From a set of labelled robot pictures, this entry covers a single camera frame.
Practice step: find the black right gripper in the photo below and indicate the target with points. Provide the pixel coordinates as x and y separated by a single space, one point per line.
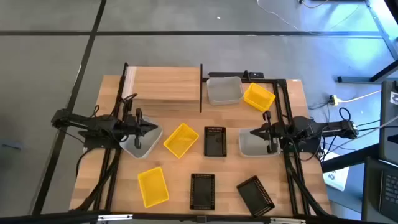
273 132

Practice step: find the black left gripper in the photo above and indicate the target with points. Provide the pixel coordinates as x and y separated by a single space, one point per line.
136 127

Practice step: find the white plastic bin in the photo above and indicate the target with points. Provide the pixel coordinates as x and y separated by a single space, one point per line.
149 143
224 91
252 147

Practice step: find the yellow slotted plastic basket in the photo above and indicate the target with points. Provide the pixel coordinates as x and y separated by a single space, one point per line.
181 140
153 187
258 97

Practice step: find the black slotted plastic basket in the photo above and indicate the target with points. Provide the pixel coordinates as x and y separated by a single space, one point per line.
215 143
255 196
202 192

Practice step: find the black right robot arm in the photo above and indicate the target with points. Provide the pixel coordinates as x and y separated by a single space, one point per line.
311 127

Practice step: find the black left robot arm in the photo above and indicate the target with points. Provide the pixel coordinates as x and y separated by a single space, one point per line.
93 123

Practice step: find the black mounting plate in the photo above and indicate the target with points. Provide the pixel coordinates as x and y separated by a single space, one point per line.
230 74

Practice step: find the yellow power plug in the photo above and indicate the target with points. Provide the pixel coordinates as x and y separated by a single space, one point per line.
333 99

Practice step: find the white printed paper sheet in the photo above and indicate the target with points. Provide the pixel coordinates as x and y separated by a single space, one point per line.
335 179

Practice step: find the black desk support bar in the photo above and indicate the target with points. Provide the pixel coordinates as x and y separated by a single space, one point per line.
348 158

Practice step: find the black table foot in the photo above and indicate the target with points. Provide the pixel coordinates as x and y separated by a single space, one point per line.
354 79

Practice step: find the dark grey equipment case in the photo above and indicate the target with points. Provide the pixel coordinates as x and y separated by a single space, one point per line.
388 130

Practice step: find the black laptop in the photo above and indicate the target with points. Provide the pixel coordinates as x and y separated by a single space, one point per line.
382 193

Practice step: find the grey metal table leg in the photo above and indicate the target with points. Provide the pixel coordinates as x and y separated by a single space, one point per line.
381 28

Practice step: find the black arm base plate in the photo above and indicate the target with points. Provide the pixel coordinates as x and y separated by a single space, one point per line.
311 148
93 144

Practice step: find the black aluminium frame crossbar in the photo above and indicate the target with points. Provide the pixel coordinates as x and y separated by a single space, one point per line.
280 81

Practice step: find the black aluminium frame rails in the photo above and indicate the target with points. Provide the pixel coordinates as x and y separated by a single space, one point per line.
291 186
109 202

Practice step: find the silver metal bracket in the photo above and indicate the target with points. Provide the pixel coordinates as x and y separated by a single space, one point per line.
115 217
287 220

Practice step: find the black aluminium frame bar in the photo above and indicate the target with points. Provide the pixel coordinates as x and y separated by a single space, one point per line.
46 219

